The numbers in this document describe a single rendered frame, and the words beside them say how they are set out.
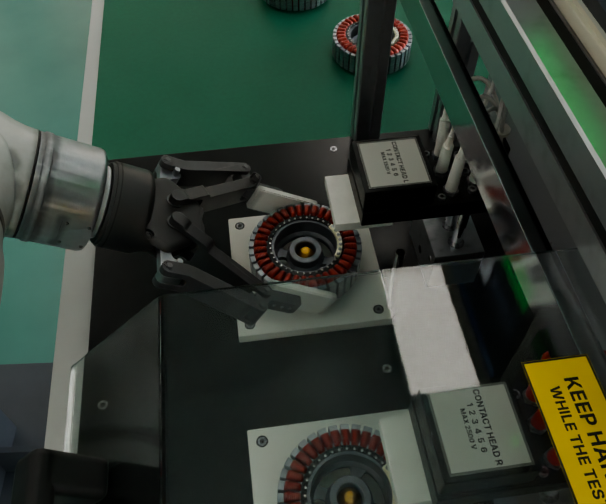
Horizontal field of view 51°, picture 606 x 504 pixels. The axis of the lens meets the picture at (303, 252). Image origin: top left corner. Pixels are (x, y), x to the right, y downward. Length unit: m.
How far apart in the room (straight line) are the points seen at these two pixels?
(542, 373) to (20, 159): 0.39
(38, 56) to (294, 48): 1.55
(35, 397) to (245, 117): 0.90
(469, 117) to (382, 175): 0.14
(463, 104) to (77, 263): 0.47
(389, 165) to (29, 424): 1.13
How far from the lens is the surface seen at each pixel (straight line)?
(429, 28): 0.51
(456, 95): 0.45
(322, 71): 0.94
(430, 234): 0.64
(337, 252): 0.62
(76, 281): 0.73
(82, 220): 0.53
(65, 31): 2.51
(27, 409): 1.53
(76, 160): 0.53
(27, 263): 1.77
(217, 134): 0.84
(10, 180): 0.51
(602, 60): 0.36
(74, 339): 0.69
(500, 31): 0.40
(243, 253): 0.67
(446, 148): 0.57
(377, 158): 0.57
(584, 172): 0.32
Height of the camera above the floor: 1.31
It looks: 53 degrees down
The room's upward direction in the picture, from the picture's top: straight up
